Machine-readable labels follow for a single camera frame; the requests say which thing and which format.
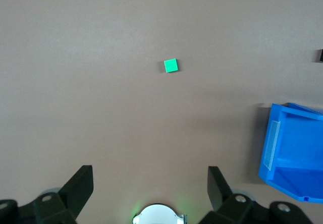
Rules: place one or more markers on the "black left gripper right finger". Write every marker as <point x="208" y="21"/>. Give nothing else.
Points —
<point x="239" y="209"/>

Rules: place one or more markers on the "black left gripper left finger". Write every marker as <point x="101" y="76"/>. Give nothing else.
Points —
<point x="63" y="203"/>

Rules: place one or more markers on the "green cube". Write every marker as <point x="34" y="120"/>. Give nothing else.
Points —
<point x="171" y="65"/>

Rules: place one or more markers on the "black cube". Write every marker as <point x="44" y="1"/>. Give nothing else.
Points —
<point x="320" y="55"/>

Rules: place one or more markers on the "blue plastic storage bin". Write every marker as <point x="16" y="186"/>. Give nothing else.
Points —
<point x="295" y="148"/>

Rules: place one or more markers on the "large table cover mat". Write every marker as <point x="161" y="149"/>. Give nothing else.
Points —
<point x="101" y="57"/>

